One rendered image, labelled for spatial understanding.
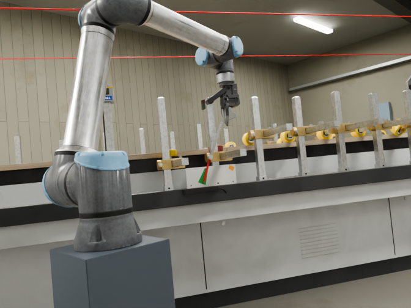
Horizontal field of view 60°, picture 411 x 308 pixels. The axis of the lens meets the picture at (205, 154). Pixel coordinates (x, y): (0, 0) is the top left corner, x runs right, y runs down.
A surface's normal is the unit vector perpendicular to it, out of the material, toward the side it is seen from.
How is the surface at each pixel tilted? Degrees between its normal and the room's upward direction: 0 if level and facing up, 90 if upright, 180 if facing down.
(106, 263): 90
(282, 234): 90
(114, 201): 90
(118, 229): 70
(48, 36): 90
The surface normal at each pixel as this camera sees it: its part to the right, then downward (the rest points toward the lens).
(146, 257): 0.67, -0.09
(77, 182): -0.68, 0.03
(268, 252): 0.25, -0.06
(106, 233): 0.19, -0.40
